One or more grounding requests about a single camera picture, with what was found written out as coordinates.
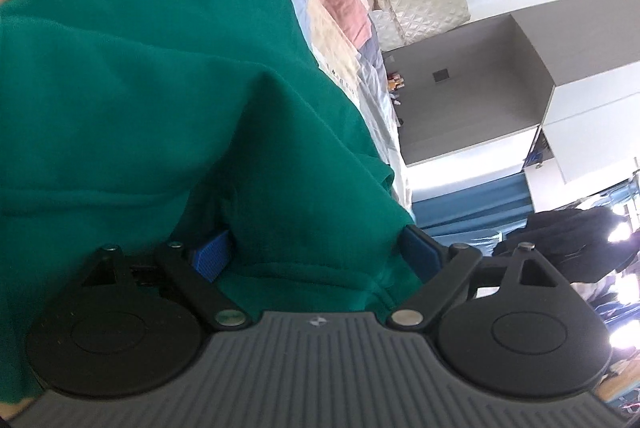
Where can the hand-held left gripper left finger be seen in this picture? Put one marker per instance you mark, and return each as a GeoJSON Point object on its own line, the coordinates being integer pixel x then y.
{"type": "Point", "coordinates": [211, 259]}

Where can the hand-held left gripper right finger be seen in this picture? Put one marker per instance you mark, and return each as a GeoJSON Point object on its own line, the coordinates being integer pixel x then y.
{"type": "Point", "coordinates": [420, 253]}

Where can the green hoodie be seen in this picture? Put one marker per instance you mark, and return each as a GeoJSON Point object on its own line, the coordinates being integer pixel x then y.
{"type": "Point", "coordinates": [150, 108]}

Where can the dark hanging clothes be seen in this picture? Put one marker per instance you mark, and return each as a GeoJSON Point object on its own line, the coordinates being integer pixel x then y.
{"type": "Point", "coordinates": [565, 238]}

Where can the blue curtain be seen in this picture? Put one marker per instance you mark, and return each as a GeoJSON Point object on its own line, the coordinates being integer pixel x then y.
{"type": "Point", "coordinates": [465, 203]}

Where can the row of cosmetic bottles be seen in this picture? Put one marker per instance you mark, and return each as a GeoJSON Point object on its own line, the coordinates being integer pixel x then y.
{"type": "Point", "coordinates": [395, 85]}

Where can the patchwork bed quilt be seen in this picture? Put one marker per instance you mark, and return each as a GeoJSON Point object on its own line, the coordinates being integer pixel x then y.
{"type": "Point", "coordinates": [335, 8]}

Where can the grey wall cabinet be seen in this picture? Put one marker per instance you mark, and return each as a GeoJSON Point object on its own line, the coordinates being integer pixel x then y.
{"type": "Point", "coordinates": [480, 98]}

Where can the dark wall socket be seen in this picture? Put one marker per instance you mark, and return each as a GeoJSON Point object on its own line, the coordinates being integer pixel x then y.
{"type": "Point", "coordinates": [441, 75]}

